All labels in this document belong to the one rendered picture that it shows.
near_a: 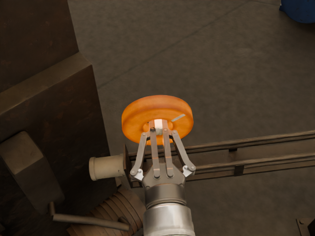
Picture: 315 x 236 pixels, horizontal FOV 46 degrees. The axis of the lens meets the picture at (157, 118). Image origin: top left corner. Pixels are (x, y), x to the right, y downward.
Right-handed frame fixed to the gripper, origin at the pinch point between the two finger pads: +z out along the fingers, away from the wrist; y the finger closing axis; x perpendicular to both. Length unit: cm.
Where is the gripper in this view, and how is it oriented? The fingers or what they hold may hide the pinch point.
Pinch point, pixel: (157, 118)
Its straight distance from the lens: 78.4
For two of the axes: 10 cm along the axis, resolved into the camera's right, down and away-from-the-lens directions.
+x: 0.0, -5.5, -8.3
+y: 10.0, -0.7, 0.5
